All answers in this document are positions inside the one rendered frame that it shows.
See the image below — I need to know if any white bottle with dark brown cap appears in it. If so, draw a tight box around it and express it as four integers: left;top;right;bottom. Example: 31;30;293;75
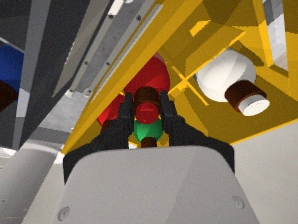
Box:
192;47;270;116

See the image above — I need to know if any blue bottle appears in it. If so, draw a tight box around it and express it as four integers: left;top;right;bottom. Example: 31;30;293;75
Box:
0;44;24;112

